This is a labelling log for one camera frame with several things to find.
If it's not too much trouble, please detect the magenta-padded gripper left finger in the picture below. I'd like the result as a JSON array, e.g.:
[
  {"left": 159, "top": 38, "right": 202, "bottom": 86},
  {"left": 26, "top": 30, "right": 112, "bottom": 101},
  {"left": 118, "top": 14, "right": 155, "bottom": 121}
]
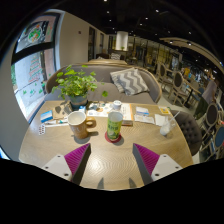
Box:
[{"left": 41, "top": 143, "right": 92, "bottom": 186}]

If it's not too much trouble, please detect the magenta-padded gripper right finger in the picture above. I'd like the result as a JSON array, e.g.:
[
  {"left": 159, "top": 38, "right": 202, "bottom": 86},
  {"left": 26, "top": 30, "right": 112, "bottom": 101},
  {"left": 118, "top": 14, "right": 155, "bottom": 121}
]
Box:
[{"left": 132, "top": 143, "right": 184, "bottom": 186}]

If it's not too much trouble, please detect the green-labelled clear drink bottle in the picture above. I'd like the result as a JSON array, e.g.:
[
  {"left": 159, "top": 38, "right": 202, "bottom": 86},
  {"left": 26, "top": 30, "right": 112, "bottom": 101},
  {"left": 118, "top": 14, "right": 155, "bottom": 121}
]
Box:
[{"left": 106, "top": 99, "right": 124, "bottom": 141}]

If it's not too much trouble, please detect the brown ceramic mug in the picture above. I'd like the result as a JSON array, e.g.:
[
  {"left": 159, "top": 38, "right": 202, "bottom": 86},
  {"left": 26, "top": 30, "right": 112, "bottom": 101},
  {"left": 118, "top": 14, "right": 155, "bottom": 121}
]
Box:
[{"left": 67, "top": 110, "right": 98, "bottom": 140}]

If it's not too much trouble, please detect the pill blister pack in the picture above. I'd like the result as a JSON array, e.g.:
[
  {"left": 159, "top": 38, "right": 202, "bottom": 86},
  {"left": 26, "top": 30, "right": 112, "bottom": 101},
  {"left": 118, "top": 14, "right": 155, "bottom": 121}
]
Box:
[{"left": 37, "top": 124, "right": 47, "bottom": 136}]

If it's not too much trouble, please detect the white tube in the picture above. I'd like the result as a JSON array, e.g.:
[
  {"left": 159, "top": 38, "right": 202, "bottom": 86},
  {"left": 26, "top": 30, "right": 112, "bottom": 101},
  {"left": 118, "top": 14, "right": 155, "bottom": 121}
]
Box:
[{"left": 44, "top": 119, "right": 69, "bottom": 128}]

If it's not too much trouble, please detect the dark grey tufted armchair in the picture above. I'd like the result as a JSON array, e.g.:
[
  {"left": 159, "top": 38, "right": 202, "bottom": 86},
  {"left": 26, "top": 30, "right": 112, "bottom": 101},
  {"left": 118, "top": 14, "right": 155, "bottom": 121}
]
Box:
[{"left": 170, "top": 109, "right": 203, "bottom": 157}]

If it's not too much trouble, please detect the small blue and white box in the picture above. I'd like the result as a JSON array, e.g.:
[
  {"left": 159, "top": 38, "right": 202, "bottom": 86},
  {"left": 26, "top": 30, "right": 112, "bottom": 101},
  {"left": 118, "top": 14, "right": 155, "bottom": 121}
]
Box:
[{"left": 39, "top": 110, "right": 54, "bottom": 123}]

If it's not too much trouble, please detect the flat round red coaster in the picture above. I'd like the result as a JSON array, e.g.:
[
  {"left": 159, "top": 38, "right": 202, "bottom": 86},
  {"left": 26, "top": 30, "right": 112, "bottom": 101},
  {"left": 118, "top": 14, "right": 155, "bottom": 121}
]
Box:
[{"left": 104, "top": 131, "right": 122, "bottom": 144}]

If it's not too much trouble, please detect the white and blue leaflet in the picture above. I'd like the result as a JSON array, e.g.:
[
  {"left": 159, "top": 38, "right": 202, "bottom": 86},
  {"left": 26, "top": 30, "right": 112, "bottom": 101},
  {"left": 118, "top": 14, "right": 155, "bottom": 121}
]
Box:
[{"left": 134, "top": 106, "right": 156, "bottom": 125}]

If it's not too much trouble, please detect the small yellow card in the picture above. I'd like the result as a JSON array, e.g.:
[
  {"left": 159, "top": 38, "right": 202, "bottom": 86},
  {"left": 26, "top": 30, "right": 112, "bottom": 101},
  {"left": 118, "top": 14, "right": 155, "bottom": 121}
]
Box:
[{"left": 159, "top": 106, "right": 172, "bottom": 116}]

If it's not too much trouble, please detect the white tissue box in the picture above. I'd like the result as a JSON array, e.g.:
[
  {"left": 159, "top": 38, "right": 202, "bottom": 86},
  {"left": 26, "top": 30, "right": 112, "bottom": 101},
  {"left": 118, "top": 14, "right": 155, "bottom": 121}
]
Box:
[{"left": 121, "top": 103, "right": 134, "bottom": 127}]

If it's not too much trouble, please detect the white printed paper sheet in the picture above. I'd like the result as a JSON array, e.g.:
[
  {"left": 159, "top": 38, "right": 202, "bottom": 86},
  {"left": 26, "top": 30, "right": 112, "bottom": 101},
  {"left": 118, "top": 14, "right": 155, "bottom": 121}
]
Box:
[{"left": 87, "top": 101, "right": 123, "bottom": 118}]

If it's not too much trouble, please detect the group of dining chairs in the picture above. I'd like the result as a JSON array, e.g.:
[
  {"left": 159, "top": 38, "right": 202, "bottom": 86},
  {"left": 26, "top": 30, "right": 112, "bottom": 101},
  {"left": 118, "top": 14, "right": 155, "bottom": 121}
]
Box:
[{"left": 154, "top": 61, "right": 224, "bottom": 161}]

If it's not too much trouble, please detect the green potted plant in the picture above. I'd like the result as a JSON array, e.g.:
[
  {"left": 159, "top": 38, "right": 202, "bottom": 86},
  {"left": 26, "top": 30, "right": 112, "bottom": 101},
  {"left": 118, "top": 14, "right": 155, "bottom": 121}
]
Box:
[{"left": 51, "top": 64, "right": 109, "bottom": 111}]

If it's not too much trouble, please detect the grey chevron cushion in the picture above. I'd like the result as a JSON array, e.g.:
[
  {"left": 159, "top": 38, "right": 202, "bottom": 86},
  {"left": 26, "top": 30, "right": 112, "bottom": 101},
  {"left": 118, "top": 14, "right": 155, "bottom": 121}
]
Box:
[{"left": 109, "top": 67, "right": 150, "bottom": 97}]

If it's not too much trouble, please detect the grey wood-framed sofa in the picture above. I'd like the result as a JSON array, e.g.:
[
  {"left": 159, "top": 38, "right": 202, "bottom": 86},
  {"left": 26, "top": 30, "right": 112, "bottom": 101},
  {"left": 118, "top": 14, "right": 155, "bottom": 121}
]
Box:
[{"left": 44, "top": 59, "right": 163, "bottom": 105}]

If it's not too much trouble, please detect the dark framed decorated window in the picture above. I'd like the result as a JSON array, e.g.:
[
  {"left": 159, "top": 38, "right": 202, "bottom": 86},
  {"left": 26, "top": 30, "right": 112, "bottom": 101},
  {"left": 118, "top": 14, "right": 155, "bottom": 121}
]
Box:
[{"left": 11, "top": 14, "right": 61, "bottom": 114}]

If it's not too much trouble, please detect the white round pillar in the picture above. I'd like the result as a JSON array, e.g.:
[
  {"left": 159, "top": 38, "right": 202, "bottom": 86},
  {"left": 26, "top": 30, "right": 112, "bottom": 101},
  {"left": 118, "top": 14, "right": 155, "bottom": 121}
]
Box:
[{"left": 115, "top": 30, "right": 129, "bottom": 52}]

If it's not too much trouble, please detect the group of ceiling lights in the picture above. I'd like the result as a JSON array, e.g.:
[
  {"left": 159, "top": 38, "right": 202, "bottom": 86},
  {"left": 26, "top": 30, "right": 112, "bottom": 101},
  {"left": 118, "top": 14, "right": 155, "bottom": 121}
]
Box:
[{"left": 103, "top": 0, "right": 218, "bottom": 46}]

